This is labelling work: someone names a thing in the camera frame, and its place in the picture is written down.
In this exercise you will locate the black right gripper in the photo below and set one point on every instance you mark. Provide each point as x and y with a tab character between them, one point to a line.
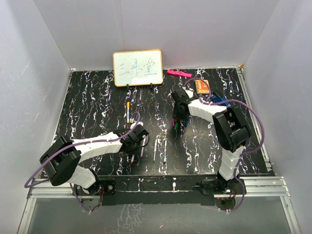
176	115

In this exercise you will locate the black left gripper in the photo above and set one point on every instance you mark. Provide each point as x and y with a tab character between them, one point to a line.
134	151

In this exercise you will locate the white pen yellow tip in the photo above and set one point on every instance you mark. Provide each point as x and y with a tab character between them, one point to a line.
128	115

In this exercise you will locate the white pen red tip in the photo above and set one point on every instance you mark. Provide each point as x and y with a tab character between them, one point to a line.
132	159

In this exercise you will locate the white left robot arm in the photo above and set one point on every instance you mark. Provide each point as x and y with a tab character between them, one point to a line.
61	161

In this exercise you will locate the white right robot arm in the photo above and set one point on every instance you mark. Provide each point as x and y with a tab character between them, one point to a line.
231	129

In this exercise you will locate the white pen purple tip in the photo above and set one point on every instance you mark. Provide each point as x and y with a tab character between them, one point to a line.
143	145

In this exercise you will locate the white pen green tip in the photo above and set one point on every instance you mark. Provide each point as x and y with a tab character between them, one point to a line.
155	150

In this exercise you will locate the white pen blue tip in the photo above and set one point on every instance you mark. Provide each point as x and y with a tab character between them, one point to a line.
165	152

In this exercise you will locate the orange spiral notebook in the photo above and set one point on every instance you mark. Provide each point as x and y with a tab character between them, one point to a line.
202	86

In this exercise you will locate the blue stapler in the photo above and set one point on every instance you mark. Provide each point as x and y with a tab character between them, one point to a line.
218	97

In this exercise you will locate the pink plastic clip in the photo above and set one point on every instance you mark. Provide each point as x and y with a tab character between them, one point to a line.
179	73

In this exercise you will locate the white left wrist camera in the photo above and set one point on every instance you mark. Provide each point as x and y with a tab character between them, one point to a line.
133	123

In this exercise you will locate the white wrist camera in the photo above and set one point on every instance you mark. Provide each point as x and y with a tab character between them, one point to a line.
190	93
133	123

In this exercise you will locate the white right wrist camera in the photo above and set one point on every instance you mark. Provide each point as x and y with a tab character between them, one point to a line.
190	93

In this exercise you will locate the black front mounting rail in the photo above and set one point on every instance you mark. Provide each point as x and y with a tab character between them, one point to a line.
159	189

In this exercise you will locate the white board with yellow frame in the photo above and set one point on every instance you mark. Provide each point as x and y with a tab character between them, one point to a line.
134	68

